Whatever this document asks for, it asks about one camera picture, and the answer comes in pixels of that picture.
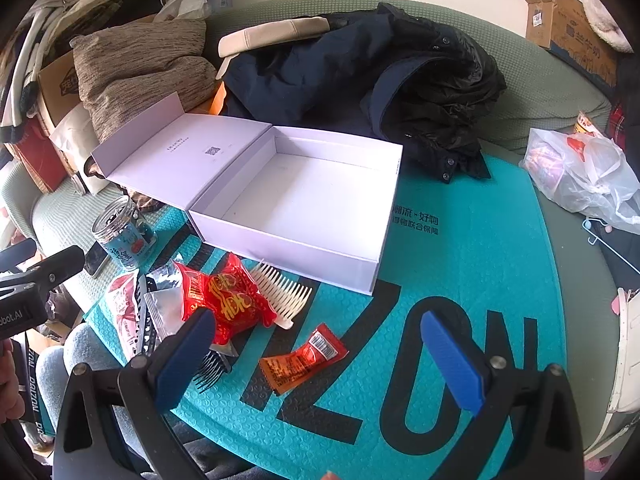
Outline clear bag with white cord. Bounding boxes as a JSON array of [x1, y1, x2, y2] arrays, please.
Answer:
[[144, 290, 193, 353]]

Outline clear jar with blue label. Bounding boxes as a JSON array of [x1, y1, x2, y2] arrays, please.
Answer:
[[91, 195, 157, 272]]

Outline white fabric item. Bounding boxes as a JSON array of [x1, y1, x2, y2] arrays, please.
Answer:
[[582, 287, 640, 471]]

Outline dark navy jacket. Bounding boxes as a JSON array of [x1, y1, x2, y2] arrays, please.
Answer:
[[220, 2, 508, 181]]

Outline beige cap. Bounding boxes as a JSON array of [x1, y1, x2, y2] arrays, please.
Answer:
[[216, 16, 331, 81]]

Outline yellow red snack packet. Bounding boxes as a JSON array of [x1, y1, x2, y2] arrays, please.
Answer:
[[572, 110, 608, 136]]

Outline white fluffy cloth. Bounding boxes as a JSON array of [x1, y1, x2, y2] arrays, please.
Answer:
[[582, 0, 633, 53]]

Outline black smartphone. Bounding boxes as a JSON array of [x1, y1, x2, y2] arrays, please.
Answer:
[[82, 241, 110, 280]]

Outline orange plastic item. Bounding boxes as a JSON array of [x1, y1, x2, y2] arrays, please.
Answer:
[[209, 82, 228, 116]]

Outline black plastic comb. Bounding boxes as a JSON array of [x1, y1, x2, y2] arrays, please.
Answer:
[[192, 347, 233, 392]]

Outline white wire hanger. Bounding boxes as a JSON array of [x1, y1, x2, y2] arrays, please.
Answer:
[[582, 216, 631, 266]]

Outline black hair claw clip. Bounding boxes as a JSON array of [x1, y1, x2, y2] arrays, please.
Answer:
[[129, 275, 158, 361]]

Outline brown printed cardboard box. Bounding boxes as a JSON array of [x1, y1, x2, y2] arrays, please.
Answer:
[[37, 50, 83, 126]]

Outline brown woven pillow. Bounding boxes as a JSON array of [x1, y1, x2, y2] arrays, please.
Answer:
[[72, 19, 218, 143]]

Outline cream plastic comb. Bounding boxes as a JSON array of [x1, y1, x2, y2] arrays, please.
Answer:
[[248, 259, 313, 330]]

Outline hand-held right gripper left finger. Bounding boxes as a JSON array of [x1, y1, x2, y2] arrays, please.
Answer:
[[52, 307, 217, 480]]

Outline white cardboard box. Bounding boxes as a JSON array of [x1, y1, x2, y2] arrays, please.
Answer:
[[91, 92, 405, 297]]

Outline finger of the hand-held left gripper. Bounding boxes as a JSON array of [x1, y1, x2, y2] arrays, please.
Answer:
[[0, 239, 39, 267], [0, 245, 86, 295]]

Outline open brown cardboard box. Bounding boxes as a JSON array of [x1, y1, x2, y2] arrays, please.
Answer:
[[509, 0, 621, 88]]

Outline red plaid cloth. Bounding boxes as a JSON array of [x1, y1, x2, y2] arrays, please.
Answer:
[[610, 102, 628, 146]]

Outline red box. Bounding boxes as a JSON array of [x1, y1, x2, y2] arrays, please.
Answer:
[[12, 120, 68, 196]]

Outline pink white snack packet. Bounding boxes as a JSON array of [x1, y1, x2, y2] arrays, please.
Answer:
[[102, 275, 143, 361]]

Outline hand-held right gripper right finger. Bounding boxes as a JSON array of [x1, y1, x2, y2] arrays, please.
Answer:
[[420, 311, 586, 480]]

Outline orange-red sauce sachet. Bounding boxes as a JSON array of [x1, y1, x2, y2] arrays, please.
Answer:
[[259, 329, 349, 395]]

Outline white plastic bag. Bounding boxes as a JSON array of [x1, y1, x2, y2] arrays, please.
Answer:
[[519, 127, 640, 235]]

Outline teal bubble mailer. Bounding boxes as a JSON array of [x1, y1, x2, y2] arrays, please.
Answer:
[[82, 152, 568, 480]]

